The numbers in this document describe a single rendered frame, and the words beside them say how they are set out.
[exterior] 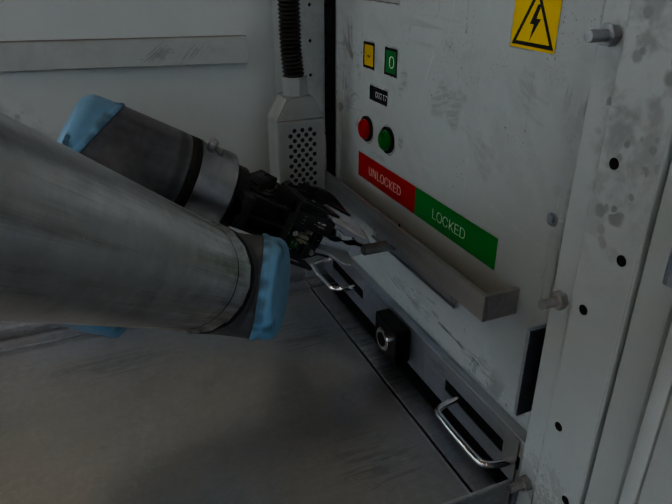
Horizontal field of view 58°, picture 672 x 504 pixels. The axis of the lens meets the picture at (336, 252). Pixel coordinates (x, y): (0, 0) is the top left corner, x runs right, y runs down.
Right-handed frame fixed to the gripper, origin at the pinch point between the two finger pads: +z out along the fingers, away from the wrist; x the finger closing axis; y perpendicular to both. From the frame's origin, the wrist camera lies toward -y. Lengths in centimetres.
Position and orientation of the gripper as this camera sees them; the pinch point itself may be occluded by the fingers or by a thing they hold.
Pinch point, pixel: (358, 242)
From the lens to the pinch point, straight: 78.0
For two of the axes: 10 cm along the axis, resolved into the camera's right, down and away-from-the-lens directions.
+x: 4.6, -8.6, -2.1
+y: 3.9, 4.1, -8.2
